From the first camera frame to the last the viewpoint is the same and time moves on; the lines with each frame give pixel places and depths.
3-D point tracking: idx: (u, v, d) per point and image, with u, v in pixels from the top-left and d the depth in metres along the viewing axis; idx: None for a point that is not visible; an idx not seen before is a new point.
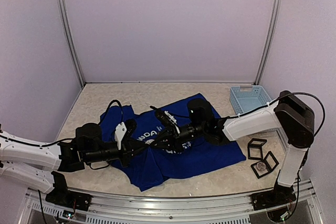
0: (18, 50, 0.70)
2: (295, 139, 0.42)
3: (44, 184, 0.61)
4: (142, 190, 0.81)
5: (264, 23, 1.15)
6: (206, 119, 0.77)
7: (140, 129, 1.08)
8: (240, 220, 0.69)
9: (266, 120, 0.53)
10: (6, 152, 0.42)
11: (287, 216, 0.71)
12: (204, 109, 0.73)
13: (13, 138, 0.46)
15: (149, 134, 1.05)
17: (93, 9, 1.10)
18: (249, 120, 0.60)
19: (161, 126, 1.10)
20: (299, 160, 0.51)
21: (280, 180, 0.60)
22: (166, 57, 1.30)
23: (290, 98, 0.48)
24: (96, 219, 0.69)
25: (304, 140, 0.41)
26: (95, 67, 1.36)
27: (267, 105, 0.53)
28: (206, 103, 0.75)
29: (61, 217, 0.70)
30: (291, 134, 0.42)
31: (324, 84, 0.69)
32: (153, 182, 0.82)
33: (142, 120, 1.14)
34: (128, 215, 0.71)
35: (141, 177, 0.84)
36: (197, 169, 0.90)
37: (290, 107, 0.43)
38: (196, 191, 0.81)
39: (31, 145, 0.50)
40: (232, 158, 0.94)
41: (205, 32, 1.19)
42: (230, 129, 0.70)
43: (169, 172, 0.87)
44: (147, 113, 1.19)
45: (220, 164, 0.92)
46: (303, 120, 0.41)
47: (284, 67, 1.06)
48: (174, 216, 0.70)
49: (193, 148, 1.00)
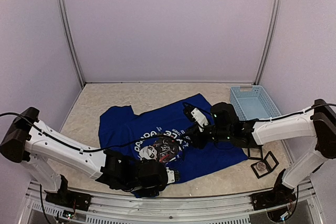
0: (18, 50, 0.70)
2: (326, 149, 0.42)
3: (51, 185, 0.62)
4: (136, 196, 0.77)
5: (264, 23, 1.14)
6: (230, 122, 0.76)
7: (138, 129, 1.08)
8: (240, 220, 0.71)
9: (300, 128, 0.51)
10: (38, 148, 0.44)
11: (287, 216, 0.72)
12: (228, 113, 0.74)
13: (48, 132, 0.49)
15: (149, 135, 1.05)
17: (93, 9, 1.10)
18: (282, 125, 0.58)
19: (161, 126, 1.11)
20: (312, 166, 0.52)
21: (288, 181, 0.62)
22: (166, 57, 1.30)
23: (326, 107, 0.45)
24: (95, 219, 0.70)
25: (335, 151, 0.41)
26: (96, 67, 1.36)
27: (302, 113, 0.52)
28: (226, 105, 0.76)
29: (61, 217, 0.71)
30: (324, 144, 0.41)
31: (324, 84, 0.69)
32: None
33: (142, 120, 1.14)
34: (128, 215, 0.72)
35: None
36: (197, 169, 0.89)
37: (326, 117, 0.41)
38: (196, 191, 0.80)
39: (67, 146, 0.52)
40: (232, 159, 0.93)
41: (206, 32, 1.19)
42: (260, 134, 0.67)
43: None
44: (147, 114, 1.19)
45: (221, 164, 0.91)
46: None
47: (284, 68, 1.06)
48: (174, 216, 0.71)
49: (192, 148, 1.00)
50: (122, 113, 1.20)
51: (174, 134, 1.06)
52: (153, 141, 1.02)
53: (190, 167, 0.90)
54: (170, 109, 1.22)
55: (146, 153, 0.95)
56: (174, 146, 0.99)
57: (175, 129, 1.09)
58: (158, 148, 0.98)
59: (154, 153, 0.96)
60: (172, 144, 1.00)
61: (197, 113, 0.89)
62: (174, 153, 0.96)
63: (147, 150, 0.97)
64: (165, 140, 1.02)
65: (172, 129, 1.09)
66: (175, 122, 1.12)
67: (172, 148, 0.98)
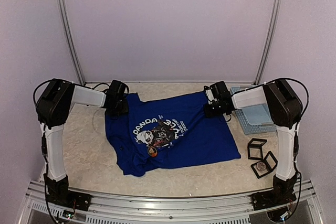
0: (18, 50, 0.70)
2: (274, 115, 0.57)
3: (59, 169, 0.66)
4: (124, 173, 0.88)
5: (264, 23, 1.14)
6: (220, 92, 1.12)
7: (140, 115, 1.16)
8: (240, 220, 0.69)
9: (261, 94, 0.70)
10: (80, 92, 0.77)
11: (287, 216, 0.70)
12: (218, 86, 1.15)
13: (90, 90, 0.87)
15: (150, 121, 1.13)
17: (93, 9, 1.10)
18: (249, 92, 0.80)
19: (163, 115, 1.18)
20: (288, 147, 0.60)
21: (277, 171, 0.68)
22: (166, 58, 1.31)
23: (284, 84, 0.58)
24: (96, 219, 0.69)
25: (282, 119, 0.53)
26: (96, 68, 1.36)
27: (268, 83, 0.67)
28: (220, 83, 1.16)
29: (61, 217, 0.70)
30: (274, 111, 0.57)
31: (324, 84, 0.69)
32: (135, 172, 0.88)
33: (145, 108, 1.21)
34: (128, 214, 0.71)
35: (128, 163, 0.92)
36: (189, 159, 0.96)
37: (277, 90, 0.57)
38: (196, 191, 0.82)
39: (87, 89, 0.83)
40: (225, 155, 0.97)
41: (206, 32, 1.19)
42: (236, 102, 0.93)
43: (160, 157, 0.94)
44: (151, 103, 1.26)
45: (212, 158, 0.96)
46: (285, 102, 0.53)
47: (284, 68, 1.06)
48: (174, 216, 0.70)
49: (188, 138, 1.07)
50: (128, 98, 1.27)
51: (173, 123, 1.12)
52: (151, 127, 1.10)
53: (183, 155, 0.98)
54: (173, 100, 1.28)
55: (143, 136, 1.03)
56: (170, 133, 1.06)
57: (175, 119, 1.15)
58: (155, 133, 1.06)
59: (150, 137, 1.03)
60: (169, 131, 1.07)
61: (209, 92, 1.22)
62: (168, 140, 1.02)
63: (144, 134, 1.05)
64: (163, 127, 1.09)
65: (172, 119, 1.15)
66: (175, 113, 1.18)
67: (168, 135, 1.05)
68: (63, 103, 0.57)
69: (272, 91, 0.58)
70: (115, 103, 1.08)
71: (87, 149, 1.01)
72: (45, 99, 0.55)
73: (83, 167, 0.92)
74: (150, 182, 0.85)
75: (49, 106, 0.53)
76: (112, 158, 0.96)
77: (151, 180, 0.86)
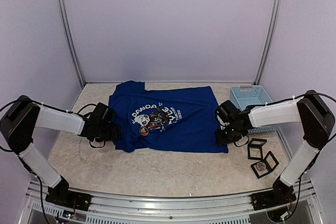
0: (18, 50, 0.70)
2: (310, 136, 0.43)
3: (51, 177, 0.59)
4: (116, 148, 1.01)
5: (264, 23, 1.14)
6: (229, 113, 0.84)
7: (143, 100, 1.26)
8: (240, 220, 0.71)
9: (285, 112, 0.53)
10: (44, 116, 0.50)
11: (287, 216, 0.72)
12: (224, 107, 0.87)
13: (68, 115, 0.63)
15: (150, 107, 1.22)
17: (93, 9, 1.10)
18: (272, 109, 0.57)
19: (162, 103, 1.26)
20: (305, 159, 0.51)
21: (283, 176, 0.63)
22: (166, 57, 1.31)
23: (315, 97, 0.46)
24: (95, 219, 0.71)
25: (320, 140, 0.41)
26: (96, 68, 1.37)
27: (292, 98, 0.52)
28: (224, 102, 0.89)
29: (61, 217, 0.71)
30: (309, 130, 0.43)
31: (324, 83, 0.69)
32: (125, 148, 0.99)
33: (148, 95, 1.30)
34: (129, 215, 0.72)
35: (122, 140, 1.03)
36: (178, 145, 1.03)
37: (311, 105, 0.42)
38: (196, 191, 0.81)
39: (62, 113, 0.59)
40: (213, 147, 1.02)
41: (206, 32, 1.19)
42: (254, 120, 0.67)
43: (150, 138, 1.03)
44: (156, 92, 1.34)
45: (199, 148, 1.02)
46: (322, 119, 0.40)
47: (283, 68, 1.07)
48: (174, 216, 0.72)
49: (182, 125, 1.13)
50: (134, 86, 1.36)
51: (170, 111, 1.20)
52: (150, 112, 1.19)
53: (174, 140, 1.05)
54: (176, 91, 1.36)
55: (140, 119, 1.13)
56: (166, 119, 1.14)
57: (173, 107, 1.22)
58: (152, 118, 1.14)
59: (147, 121, 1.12)
60: (165, 117, 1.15)
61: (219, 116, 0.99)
62: (162, 125, 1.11)
63: (142, 117, 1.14)
64: (160, 114, 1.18)
65: (170, 107, 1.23)
66: (174, 102, 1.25)
67: (163, 121, 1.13)
68: (29, 125, 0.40)
69: (307, 107, 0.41)
70: (95, 132, 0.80)
71: (87, 148, 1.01)
72: (9, 120, 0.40)
73: (83, 167, 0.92)
74: (150, 182, 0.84)
75: (8, 128, 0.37)
76: (111, 158, 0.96)
77: (151, 180, 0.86)
